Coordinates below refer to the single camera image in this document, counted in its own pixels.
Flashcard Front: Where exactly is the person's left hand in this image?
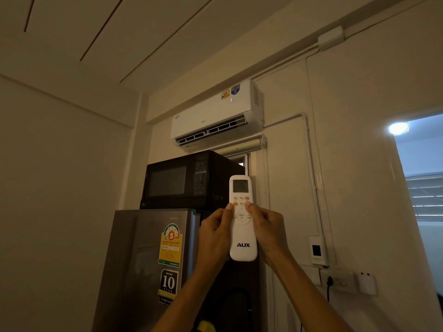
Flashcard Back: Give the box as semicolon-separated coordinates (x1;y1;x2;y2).
196;203;235;272

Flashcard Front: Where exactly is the person's right hand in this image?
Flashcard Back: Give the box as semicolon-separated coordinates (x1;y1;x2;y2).
244;201;292;267

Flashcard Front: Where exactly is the white air conditioner remote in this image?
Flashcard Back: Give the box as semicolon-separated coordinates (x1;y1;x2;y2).
229;175;258;262

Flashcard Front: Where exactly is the person's right forearm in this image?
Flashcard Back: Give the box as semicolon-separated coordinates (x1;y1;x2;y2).
267;253;354;332

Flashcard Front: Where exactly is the person's left forearm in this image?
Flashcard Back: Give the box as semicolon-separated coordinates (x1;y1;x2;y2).
151;257;230;332

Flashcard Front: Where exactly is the black microwave oven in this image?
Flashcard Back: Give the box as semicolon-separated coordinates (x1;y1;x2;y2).
140;150;246;210

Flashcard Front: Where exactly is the yellow green energy label sticker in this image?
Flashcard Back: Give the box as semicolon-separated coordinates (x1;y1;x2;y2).
159;223;183;268

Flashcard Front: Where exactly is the rolled window blind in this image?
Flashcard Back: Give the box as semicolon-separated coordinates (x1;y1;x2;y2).
212;134;267;157

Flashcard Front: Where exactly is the black warranty sticker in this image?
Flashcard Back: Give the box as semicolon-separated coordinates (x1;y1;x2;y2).
158;269;179;305

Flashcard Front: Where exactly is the silver refrigerator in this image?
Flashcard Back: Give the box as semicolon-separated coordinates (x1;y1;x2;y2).
92;209;201;332

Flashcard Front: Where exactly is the round ceiling lamp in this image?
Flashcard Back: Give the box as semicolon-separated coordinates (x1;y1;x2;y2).
388;122;410;136

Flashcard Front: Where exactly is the louvered glass window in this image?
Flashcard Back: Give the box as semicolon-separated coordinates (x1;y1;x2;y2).
406;174;443;222

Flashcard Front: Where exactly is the white junction box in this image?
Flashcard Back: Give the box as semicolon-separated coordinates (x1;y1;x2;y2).
317;25;345;52

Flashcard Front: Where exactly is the white wall conduit pipe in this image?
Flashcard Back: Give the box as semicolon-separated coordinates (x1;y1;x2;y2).
263;113;327;267

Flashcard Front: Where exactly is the white breaker switch box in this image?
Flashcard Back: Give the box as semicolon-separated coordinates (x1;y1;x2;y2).
309;235;329;267

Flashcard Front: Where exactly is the white wall plate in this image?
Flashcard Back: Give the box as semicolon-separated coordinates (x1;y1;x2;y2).
300;265;322;287

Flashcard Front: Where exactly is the white wall air conditioner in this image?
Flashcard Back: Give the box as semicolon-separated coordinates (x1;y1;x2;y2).
170;78;264;151

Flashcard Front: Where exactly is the white wall power socket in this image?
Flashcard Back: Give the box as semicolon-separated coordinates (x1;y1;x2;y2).
320;268;357;293

